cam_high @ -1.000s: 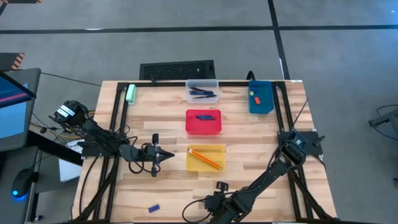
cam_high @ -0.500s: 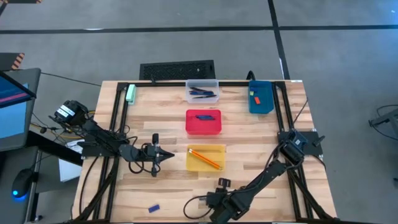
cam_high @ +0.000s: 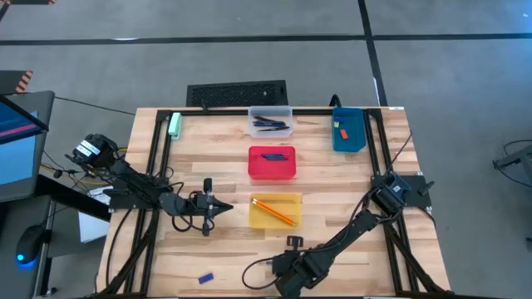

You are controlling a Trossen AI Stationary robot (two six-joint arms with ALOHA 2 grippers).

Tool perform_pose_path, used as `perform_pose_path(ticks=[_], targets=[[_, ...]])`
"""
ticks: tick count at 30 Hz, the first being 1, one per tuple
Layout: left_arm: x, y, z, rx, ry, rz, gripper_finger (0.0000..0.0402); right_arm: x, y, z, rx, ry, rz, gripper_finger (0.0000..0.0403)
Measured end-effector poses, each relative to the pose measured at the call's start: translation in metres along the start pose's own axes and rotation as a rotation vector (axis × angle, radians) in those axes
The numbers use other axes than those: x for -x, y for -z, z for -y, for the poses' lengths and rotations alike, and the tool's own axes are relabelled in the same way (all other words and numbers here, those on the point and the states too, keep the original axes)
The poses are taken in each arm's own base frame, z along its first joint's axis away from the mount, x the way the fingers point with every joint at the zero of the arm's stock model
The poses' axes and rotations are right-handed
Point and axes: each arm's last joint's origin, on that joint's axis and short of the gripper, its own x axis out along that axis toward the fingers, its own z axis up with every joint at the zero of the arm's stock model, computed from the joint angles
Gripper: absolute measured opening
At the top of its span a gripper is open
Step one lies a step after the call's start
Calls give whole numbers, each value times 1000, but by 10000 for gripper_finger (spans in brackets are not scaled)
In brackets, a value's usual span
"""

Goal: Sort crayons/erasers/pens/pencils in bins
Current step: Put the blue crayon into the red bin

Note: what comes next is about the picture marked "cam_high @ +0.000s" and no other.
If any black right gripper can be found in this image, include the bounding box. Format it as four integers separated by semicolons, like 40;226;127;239
272;235;333;299

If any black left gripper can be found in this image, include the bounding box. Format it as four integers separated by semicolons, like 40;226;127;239
189;178;234;237

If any red plastic bin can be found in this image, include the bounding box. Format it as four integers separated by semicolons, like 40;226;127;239
248;145;298;181

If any yellow plastic bin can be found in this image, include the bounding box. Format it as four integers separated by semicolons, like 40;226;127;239
248;192;303;230

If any clear plastic bin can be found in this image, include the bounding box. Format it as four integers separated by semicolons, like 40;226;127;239
248;105;294;139

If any mint green stapler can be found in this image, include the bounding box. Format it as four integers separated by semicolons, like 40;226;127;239
167;111;184;140

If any black computer tower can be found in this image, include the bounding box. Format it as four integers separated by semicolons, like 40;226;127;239
185;80;288;108

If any white paper sheet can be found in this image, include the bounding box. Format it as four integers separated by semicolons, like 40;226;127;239
77;186;111;244

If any teal plastic bin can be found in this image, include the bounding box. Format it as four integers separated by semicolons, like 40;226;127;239
332;106;367;153

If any black computer mouse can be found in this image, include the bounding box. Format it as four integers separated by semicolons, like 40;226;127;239
15;223;46;267

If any monitor with blue screen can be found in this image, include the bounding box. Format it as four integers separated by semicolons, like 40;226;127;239
0;90;56;203

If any gray desk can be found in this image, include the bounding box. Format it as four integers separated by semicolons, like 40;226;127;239
0;194;57;299

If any gray chair base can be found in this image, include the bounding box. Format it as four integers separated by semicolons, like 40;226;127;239
492;140;532;188

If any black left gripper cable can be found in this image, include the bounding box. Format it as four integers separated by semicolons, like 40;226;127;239
165;181;217;233

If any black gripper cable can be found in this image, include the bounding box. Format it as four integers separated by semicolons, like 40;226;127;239
165;181;217;233
242;257;288;291

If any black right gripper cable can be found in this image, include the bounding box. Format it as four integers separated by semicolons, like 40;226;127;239
242;257;288;291

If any black aluminium table frame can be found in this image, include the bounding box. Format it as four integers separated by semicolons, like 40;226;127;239
99;108;452;298

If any yellow cable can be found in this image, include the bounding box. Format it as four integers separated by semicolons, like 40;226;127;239
41;145;126;187

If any thin black floor cable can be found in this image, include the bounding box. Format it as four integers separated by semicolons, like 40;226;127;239
53;96;137;116

